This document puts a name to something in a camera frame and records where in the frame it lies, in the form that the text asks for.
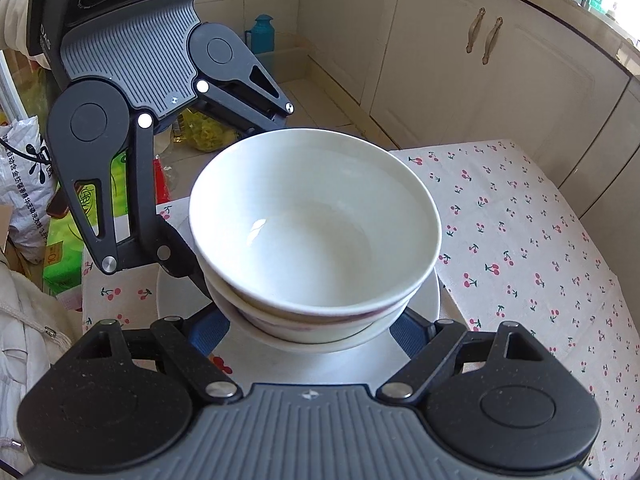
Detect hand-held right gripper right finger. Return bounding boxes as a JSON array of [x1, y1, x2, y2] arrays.
[[377, 310, 543, 401]]

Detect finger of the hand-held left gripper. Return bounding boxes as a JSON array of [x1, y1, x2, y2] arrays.
[[56, 110, 213, 296], [190, 37, 295, 136]]

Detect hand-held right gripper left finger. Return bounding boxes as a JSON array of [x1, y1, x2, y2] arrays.
[[75, 305, 240, 405]]

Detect plain white bowl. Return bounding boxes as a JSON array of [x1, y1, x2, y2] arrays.
[[202, 265, 431, 328]]

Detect white floral plate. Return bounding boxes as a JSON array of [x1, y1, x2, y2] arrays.
[[156, 200, 442, 391]]

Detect white bowl grey flowers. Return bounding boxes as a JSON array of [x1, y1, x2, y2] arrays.
[[189, 129, 442, 317]]

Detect person's left forearm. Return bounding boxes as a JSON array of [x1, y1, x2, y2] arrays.
[[0, 0, 53, 68]]

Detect red packet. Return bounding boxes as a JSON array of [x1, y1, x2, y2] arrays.
[[150, 157, 173, 206]]

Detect yellow plastic bag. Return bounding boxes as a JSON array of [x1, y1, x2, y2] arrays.
[[170, 105, 241, 153]]

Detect teal thermos flask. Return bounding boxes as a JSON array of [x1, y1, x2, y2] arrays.
[[244, 14, 277, 53]]

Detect green paper package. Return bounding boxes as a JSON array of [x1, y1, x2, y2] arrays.
[[42, 152, 132, 297]]

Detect white printed sack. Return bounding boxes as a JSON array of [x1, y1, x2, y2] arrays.
[[0, 117, 63, 263]]

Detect white cabinet door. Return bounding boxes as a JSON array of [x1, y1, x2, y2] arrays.
[[470, 0, 633, 186], [370, 0, 506, 153], [334, 0, 401, 126], [297, 0, 336, 83]]

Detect cherry print tablecloth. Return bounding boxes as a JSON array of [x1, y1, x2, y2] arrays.
[[81, 139, 621, 480]]

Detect person's white jacket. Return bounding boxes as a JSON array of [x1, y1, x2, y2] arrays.
[[0, 247, 83, 480]]

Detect bronze cabinet handle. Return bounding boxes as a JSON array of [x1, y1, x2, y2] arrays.
[[466, 7, 487, 54], [482, 16, 503, 66]]

